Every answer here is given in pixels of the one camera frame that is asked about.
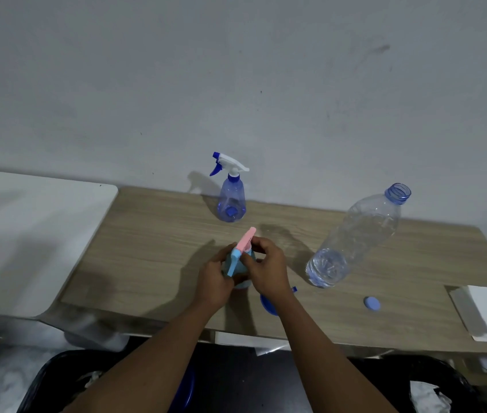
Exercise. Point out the white blue spray head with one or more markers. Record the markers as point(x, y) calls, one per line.
point(230, 162)

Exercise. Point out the wooden table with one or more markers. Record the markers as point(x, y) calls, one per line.
point(140, 253)

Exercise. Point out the person's left forearm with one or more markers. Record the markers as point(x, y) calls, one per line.
point(148, 365)

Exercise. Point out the person's right forearm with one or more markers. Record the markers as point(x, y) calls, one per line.
point(329, 361)

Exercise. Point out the transparent blue spray bottle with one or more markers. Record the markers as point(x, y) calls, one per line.
point(231, 197)

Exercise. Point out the blue bottle cap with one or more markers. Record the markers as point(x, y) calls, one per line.
point(372, 304)

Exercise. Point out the blue plastic funnel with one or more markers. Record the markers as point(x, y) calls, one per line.
point(267, 305)

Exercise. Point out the black trash bag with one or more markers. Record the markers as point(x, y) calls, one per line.
point(54, 374)
point(381, 374)

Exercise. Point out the person's left hand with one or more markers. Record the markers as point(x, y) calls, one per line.
point(213, 283)

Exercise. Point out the pink spray head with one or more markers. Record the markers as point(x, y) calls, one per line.
point(245, 239)

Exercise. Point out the white side table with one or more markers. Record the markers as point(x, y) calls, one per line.
point(24, 245)

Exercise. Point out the clear plastic water bottle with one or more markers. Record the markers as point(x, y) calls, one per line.
point(355, 236)

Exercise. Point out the blue plastic bucket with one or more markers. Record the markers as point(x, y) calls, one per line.
point(185, 391)

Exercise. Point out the person's right hand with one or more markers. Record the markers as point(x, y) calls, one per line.
point(269, 275)

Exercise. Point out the crumpled white paper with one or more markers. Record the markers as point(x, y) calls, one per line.
point(428, 397)

